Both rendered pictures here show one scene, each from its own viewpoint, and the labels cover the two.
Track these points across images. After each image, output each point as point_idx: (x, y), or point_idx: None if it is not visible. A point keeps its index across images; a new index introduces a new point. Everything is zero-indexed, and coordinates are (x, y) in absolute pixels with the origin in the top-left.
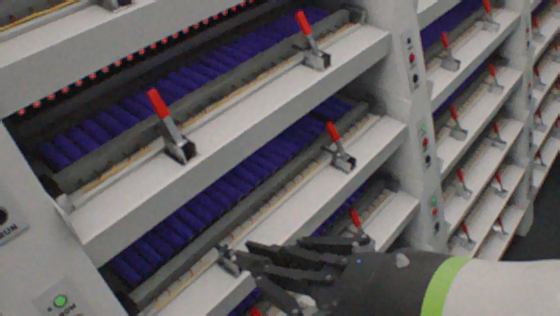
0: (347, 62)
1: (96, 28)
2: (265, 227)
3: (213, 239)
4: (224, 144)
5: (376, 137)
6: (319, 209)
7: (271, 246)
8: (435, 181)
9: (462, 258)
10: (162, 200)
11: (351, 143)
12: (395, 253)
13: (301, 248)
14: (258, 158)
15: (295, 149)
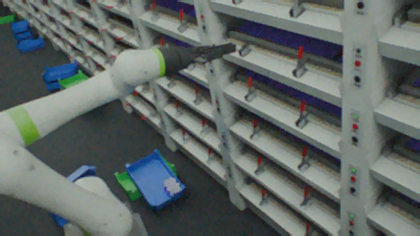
0: (302, 23)
1: None
2: (262, 56)
3: (252, 41)
4: (242, 7)
5: (325, 83)
6: (271, 70)
7: (223, 46)
8: (362, 164)
9: (157, 52)
10: (225, 7)
11: (318, 72)
12: (172, 47)
13: (215, 50)
14: (300, 38)
15: (307, 50)
